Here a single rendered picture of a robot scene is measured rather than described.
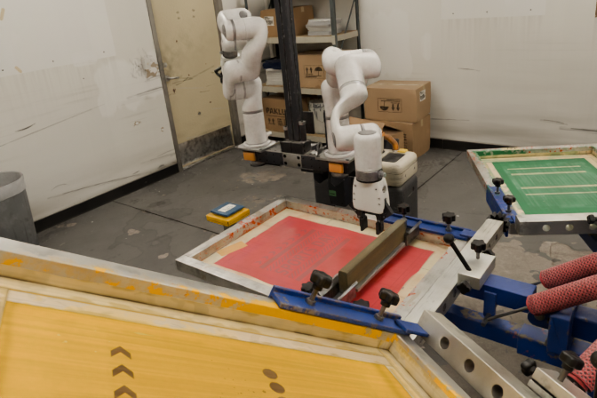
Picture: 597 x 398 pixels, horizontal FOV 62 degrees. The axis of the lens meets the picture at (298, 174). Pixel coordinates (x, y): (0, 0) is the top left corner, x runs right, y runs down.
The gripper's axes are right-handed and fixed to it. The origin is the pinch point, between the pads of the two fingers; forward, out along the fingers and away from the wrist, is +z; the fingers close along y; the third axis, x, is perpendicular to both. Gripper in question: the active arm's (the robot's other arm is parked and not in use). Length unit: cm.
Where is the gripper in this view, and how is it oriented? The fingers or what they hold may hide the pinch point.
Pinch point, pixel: (371, 225)
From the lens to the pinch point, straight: 149.3
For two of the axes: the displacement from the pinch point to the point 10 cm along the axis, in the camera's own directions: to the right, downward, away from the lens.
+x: -6.1, 3.4, -7.2
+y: -7.8, -1.5, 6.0
